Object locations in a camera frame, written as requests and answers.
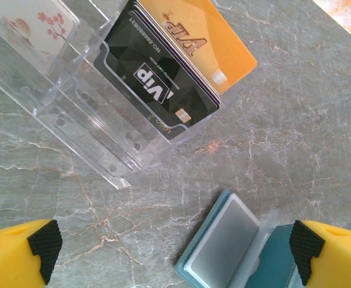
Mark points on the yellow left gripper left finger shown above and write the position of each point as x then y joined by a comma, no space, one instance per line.
7,255

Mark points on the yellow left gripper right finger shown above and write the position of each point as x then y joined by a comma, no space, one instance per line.
343,258

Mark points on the teal card holder wallet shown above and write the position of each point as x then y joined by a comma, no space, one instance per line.
274,264

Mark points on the white cherry blossom card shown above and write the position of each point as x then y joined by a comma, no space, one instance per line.
37,27

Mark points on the gold VIP card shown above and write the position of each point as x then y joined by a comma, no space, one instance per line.
217,36

